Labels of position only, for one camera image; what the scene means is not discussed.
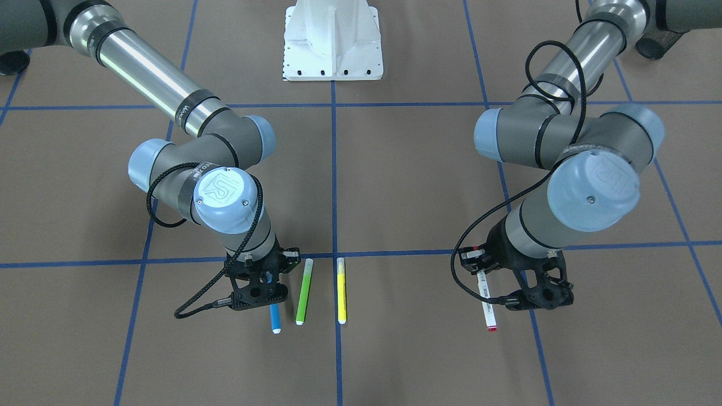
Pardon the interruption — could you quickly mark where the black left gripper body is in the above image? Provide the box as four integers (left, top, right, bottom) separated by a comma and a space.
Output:
458, 218, 567, 288

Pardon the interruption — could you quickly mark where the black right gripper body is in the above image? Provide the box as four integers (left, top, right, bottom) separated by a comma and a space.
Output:
224, 241, 300, 281

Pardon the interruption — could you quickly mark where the blue marker pen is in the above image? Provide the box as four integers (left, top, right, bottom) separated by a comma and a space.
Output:
266, 272, 282, 334

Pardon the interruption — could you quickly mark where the red marker pen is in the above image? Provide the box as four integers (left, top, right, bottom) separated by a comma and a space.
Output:
476, 246, 498, 332

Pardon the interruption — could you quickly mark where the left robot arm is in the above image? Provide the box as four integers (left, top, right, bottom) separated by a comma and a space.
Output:
456, 1, 720, 285

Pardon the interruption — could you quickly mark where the green marker pen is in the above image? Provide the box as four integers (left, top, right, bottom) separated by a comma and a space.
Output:
296, 258, 314, 326

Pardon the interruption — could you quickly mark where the yellow marker pen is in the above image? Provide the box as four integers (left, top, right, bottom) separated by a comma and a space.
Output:
336, 257, 347, 325

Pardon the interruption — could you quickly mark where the far black mesh cup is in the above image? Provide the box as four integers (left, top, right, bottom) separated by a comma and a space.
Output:
635, 31, 685, 61

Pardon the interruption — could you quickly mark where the black mesh cup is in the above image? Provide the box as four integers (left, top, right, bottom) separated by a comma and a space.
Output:
635, 31, 685, 61
0, 50, 30, 76

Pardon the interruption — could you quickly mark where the near black mesh cup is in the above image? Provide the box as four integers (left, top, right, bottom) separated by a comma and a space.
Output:
0, 50, 30, 76

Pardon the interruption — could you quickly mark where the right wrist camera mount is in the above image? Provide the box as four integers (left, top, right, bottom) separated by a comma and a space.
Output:
229, 271, 289, 311

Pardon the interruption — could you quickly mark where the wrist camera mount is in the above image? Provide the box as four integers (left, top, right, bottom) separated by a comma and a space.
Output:
504, 263, 574, 311
229, 271, 289, 311

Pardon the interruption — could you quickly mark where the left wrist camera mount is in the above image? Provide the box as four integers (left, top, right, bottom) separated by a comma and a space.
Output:
504, 263, 574, 311

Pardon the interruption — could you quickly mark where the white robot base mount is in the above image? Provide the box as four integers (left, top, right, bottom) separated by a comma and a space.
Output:
282, 1, 384, 81

